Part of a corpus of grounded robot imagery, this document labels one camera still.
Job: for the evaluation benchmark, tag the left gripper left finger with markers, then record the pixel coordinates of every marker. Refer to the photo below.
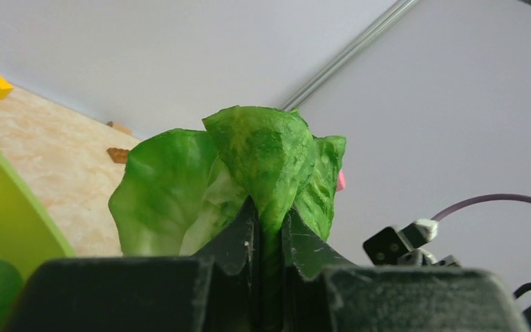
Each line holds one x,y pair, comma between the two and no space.
233,289

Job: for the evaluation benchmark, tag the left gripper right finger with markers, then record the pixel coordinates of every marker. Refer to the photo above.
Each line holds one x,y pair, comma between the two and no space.
306,256

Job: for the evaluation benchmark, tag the green toy lettuce leaf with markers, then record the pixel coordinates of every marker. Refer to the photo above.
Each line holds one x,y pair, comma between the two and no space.
176,194

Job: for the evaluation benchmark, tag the pink microphone on tripod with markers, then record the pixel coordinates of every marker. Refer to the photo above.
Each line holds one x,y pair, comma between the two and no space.
341,182

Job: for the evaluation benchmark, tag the brown toy brick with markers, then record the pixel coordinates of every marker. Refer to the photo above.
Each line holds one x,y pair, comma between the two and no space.
118,155

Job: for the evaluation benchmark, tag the green plastic bowl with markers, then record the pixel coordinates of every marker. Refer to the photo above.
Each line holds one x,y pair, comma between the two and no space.
28,235

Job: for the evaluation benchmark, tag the tan block at wall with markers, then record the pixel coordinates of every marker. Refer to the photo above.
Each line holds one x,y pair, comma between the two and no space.
119,127

